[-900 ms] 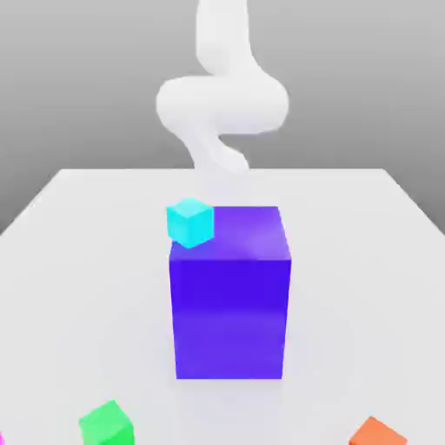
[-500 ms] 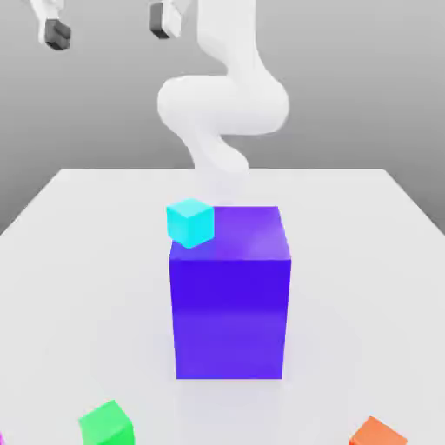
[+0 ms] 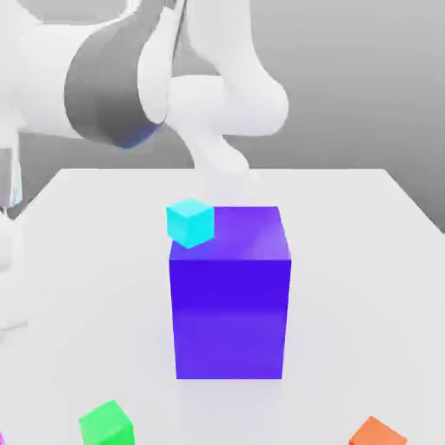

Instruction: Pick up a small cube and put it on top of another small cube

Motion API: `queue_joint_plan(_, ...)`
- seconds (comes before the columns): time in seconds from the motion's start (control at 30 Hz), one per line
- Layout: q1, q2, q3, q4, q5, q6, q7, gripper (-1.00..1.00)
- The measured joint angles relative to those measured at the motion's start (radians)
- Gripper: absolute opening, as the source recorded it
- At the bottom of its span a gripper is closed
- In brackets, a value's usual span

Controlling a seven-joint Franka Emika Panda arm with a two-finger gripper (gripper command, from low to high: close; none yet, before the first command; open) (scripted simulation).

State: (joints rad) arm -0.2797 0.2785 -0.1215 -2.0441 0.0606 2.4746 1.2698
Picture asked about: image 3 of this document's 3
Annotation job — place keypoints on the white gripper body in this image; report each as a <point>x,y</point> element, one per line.
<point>5,250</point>

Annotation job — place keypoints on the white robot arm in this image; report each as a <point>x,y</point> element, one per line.
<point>215,104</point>

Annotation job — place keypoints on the small cyan cube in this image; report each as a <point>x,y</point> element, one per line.
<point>189,222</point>

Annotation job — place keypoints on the small green cube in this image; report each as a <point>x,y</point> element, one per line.
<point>106,426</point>

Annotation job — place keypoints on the small orange cube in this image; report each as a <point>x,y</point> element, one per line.
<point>377,434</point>

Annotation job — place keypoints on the large purple box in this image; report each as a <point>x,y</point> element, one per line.
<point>229,313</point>

